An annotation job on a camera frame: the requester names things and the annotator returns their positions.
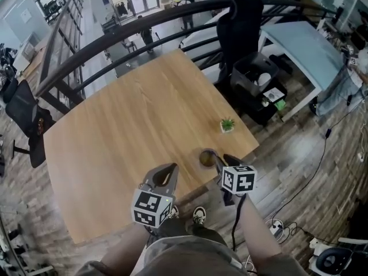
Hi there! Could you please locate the person's right forearm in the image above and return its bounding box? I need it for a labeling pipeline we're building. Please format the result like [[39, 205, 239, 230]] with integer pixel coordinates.
[[231, 194, 284, 260]]

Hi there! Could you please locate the person's right shoe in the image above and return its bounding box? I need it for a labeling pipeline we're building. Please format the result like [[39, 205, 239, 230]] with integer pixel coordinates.
[[191, 206, 207, 225]]

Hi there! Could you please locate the blue tape roll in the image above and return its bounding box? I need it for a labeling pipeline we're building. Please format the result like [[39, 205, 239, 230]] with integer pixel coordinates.
[[198, 147, 217, 170]]

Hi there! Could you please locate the white power strip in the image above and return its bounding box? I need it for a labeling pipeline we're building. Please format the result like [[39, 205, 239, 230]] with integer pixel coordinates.
[[269, 217, 285, 235]]

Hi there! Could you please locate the person's grey clothing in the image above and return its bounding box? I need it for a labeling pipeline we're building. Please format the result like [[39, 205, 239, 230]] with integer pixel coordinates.
[[76, 218, 311, 276]]

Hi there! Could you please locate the wooden table with white legs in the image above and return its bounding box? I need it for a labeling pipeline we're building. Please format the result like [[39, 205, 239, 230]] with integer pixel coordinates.
[[43, 48, 260, 244]]

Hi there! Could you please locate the black chair with draped jacket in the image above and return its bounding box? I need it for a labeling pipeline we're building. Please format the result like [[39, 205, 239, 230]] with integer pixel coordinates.
[[214, 0, 265, 86]]

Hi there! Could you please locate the light blue table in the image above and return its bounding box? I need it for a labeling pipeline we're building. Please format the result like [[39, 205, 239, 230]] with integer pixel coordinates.
[[257, 21, 346, 123]]

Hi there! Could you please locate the person's left forearm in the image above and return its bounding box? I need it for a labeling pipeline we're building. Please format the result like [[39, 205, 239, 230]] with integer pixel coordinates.
[[100, 222, 150, 276]]

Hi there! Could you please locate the black floor cable with adapter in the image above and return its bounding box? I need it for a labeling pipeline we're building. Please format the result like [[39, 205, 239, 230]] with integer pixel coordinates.
[[270, 108, 360, 221]]

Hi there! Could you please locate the white chair dark seat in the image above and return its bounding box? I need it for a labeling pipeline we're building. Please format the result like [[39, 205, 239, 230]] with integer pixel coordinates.
[[309, 236, 354, 276]]

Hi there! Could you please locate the grey storage box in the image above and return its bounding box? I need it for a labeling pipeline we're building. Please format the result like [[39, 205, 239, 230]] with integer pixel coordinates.
[[229, 52, 280, 97]]

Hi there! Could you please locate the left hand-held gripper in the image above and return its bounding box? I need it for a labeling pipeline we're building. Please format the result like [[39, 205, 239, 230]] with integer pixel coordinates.
[[131, 163, 179, 229]]

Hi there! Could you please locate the black curved railing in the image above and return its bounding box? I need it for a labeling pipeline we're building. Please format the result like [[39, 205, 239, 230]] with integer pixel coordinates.
[[36, 0, 337, 109]]

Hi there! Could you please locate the small potted green plant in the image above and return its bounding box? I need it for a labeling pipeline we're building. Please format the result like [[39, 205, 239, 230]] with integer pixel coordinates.
[[220, 117, 236, 134]]

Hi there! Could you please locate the white round object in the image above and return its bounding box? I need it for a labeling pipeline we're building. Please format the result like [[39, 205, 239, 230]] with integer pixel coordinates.
[[256, 72, 273, 87]]

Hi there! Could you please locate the black mesh office chair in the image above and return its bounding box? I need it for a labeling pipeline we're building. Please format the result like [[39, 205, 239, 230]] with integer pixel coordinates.
[[5, 79, 57, 169]]

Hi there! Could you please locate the black case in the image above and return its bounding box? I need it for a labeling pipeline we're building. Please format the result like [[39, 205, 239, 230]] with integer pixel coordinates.
[[232, 79, 288, 126]]

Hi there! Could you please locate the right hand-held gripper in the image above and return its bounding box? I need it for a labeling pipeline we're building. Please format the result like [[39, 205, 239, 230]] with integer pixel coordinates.
[[212, 154, 256, 206]]

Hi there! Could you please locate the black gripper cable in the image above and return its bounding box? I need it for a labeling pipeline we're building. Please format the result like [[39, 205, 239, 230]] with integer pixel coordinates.
[[231, 194, 248, 251]]

